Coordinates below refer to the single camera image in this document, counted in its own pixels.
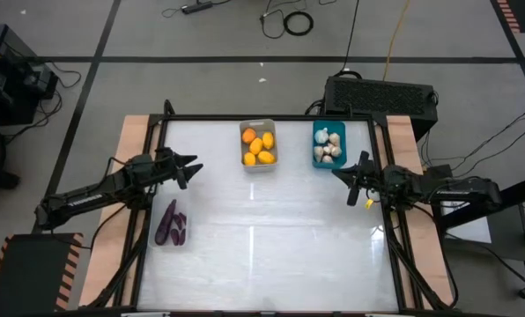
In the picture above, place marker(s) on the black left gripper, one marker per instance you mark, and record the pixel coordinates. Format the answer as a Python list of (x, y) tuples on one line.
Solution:
[(150, 169)]

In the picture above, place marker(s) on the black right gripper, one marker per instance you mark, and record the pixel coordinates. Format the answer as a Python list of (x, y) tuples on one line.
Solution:
[(377, 181)]

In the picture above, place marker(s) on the tiny beige garlic bulb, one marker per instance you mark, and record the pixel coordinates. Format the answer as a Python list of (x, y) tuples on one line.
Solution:
[(328, 149)]

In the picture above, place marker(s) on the large white garlic bulb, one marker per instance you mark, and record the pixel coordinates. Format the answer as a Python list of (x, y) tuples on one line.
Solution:
[(320, 135)]

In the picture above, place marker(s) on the large purple eggplant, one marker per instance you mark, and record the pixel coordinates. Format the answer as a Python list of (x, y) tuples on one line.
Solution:
[(165, 222)]

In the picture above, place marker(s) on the round orange fruit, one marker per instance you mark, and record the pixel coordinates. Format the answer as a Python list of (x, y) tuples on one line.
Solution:
[(248, 135)]

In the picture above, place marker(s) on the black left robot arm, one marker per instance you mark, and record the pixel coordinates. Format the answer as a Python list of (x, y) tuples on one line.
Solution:
[(82, 200)]

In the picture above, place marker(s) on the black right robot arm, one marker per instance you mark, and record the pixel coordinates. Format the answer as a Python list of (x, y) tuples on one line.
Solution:
[(456, 191)]

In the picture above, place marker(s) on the teal plastic basket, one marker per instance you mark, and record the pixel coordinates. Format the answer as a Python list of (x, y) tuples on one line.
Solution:
[(329, 166)]

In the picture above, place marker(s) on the grey plastic basket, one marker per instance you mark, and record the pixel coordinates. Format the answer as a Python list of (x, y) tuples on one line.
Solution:
[(259, 168)]

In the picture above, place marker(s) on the black computer case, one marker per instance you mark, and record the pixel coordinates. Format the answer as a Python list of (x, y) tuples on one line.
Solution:
[(377, 99)]

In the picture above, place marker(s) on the small black box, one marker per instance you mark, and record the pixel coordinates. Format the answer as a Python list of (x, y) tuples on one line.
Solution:
[(438, 171)]

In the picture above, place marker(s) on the white paper sheet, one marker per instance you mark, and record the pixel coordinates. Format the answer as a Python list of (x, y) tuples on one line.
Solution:
[(469, 229)]

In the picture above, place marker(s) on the black power strip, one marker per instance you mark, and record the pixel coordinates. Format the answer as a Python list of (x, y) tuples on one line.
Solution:
[(196, 7)]

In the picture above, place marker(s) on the black metal stand beam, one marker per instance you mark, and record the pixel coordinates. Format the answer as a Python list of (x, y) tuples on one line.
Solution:
[(509, 196)]

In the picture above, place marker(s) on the black equipment stack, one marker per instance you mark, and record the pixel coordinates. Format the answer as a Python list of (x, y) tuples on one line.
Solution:
[(7, 88)]

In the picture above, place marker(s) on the black aluminium table frame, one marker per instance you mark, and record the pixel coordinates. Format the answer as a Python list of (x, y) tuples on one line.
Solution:
[(267, 117)]

